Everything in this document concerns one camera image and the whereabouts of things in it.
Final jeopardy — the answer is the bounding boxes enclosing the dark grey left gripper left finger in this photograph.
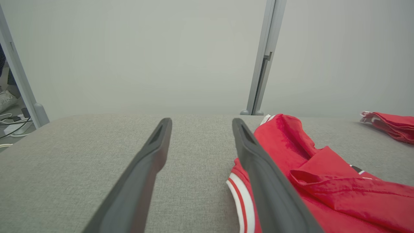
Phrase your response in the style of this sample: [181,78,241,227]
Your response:
[82,117,172,233]

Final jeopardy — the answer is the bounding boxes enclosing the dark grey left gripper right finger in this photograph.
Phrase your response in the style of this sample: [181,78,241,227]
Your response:
[232,118,324,233]

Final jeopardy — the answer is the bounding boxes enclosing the red jersey white sleeves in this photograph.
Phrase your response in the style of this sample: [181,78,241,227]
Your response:
[226,113,414,233]

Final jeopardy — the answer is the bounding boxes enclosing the red shorts white waistband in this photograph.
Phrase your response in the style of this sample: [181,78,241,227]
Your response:
[360,111,414,144]

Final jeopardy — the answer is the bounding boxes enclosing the white shoe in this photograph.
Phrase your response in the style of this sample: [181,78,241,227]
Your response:
[0,90,17,114]

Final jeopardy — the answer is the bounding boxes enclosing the grey partition post with feet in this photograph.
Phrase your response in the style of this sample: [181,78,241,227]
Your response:
[0,5,50,129]
[240,0,287,116]

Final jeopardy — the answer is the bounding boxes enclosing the white power strip with cables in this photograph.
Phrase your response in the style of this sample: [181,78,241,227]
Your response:
[0,108,33,148]

